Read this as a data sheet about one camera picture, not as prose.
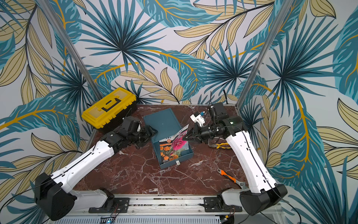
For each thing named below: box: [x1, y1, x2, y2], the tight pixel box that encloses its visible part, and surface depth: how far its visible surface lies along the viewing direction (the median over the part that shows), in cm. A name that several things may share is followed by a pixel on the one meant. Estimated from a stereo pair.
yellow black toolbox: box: [81, 87, 138, 130], surface depth 97 cm
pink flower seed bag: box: [169, 123, 190, 158], surface depth 63 cm
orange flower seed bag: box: [158, 138, 179, 163], surface depth 78 cm
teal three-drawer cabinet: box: [143, 107, 194, 170], surface depth 78 cm
